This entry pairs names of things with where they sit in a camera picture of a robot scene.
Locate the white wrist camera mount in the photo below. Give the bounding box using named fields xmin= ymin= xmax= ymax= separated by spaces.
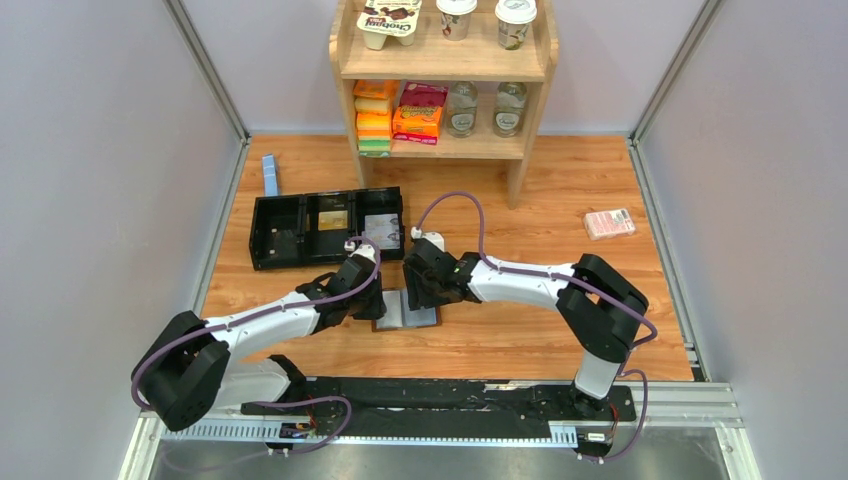
xmin=410 ymin=226 xmax=446 ymax=252
xmin=344 ymin=239 xmax=379 ymax=264

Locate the yogurt cup multipack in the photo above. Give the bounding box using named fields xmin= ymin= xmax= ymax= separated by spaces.
xmin=356 ymin=0 xmax=422 ymax=50

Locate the wooden shelf unit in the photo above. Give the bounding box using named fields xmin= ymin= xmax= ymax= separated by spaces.
xmin=329 ymin=1 xmax=559 ymax=208

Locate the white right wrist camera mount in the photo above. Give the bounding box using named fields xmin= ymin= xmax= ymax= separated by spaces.
xmin=410 ymin=226 xmax=446 ymax=252

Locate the brown leather card holder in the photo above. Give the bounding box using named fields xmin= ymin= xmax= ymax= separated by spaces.
xmin=372 ymin=288 xmax=441 ymax=332

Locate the paper coffee cup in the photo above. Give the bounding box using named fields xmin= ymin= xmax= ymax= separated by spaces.
xmin=494 ymin=0 xmax=538 ymax=51
xmin=436 ymin=0 xmax=478 ymax=41

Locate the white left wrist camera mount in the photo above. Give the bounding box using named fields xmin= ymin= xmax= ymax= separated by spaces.
xmin=344 ymin=239 xmax=379 ymax=264

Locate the gold credit card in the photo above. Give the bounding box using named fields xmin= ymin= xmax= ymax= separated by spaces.
xmin=317 ymin=210 xmax=349 ymax=231

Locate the right paper coffee cup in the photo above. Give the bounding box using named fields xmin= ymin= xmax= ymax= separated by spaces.
xmin=494 ymin=0 xmax=538 ymax=51

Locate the silver VIP card middle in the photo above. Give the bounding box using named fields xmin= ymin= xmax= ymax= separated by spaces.
xmin=369 ymin=232 xmax=403 ymax=250

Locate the red snack box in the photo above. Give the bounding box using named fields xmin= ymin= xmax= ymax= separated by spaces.
xmin=399 ymin=81 xmax=449 ymax=108

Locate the left glass water bottle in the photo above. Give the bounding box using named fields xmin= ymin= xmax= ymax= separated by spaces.
xmin=445 ymin=81 xmax=478 ymax=138

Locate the left paper coffee cup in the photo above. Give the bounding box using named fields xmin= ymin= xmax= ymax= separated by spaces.
xmin=436 ymin=0 xmax=478 ymax=41

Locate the aluminium frame rail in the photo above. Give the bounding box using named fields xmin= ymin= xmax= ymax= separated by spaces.
xmin=120 ymin=377 xmax=760 ymax=479

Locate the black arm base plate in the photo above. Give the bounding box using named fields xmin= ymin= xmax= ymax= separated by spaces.
xmin=239 ymin=376 xmax=637 ymax=441

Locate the silver VIP card top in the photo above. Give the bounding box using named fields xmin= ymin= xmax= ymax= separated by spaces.
xmin=364 ymin=213 xmax=402 ymax=238

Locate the blue plastic strip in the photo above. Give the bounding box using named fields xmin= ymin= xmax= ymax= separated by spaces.
xmin=261 ymin=154 xmax=280 ymax=197

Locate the orange snack box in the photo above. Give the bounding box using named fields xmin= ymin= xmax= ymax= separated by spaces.
xmin=392 ymin=105 xmax=443 ymax=139

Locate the glass water bottle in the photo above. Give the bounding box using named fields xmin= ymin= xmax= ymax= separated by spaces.
xmin=493 ymin=82 xmax=528 ymax=138
xmin=445 ymin=81 xmax=478 ymax=138

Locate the right glass water bottle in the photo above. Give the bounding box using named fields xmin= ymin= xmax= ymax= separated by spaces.
xmin=493 ymin=82 xmax=528 ymax=138

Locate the black three-compartment tray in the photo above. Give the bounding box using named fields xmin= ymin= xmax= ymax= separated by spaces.
xmin=248 ymin=186 xmax=405 ymax=271

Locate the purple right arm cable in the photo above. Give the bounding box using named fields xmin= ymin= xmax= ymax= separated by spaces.
xmin=415 ymin=191 xmax=659 ymax=464

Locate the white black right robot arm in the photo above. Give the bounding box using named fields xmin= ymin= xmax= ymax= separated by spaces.
xmin=403 ymin=238 xmax=649 ymax=419

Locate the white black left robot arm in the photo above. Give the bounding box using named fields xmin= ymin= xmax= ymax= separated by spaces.
xmin=131 ymin=245 xmax=382 ymax=431

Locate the pink wrapped card pack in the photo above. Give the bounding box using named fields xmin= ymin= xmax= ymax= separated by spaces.
xmin=583 ymin=208 xmax=636 ymax=241

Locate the silver vip card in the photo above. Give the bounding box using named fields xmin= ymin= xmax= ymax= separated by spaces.
xmin=369 ymin=232 xmax=403 ymax=250
xmin=364 ymin=213 xmax=402 ymax=238

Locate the stack of colourful sponges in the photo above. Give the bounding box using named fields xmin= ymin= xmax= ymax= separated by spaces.
xmin=353 ymin=79 xmax=401 ymax=157

